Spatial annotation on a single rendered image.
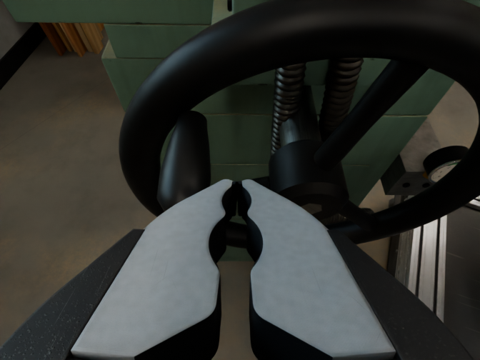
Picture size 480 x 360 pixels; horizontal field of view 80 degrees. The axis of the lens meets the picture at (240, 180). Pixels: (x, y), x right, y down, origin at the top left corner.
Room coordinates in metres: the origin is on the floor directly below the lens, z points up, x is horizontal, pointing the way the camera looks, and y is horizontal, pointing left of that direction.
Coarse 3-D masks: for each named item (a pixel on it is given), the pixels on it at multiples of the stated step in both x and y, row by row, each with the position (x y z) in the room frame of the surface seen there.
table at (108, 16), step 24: (24, 0) 0.30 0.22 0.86; (48, 0) 0.30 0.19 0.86; (72, 0) 0.30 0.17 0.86; (96, 0) 0.30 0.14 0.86; (120, 0) 0.30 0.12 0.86; (144, 0) 0.30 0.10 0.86; (168, 0) 0.30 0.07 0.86; (192, 0) 0.30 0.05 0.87; (216, 0) 0.29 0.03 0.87; (264, 72) 0.21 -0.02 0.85; (312, 72) 0.21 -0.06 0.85; (360, 72) 0.21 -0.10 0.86
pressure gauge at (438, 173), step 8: (440, 152) 0.26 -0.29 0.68; (448, 152) 0.26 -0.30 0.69; (456, 152) 0.26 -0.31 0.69; (464, 152) 0.26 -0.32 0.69; (424, 160) 0.27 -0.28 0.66; (432, 160) 0.26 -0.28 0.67; (440, 160) 0.25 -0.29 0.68; (448, 160) 0.25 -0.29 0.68; (456, 160) 0.24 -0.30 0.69; (424, 168) 0.26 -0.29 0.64; (432, 168) 0.25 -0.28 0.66; (440, 168) 0.24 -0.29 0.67; (448, 168) 0.24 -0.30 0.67; (424, 176) 0.27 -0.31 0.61; (432, 176) 0.24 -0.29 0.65; (440, 176) 0.24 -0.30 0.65
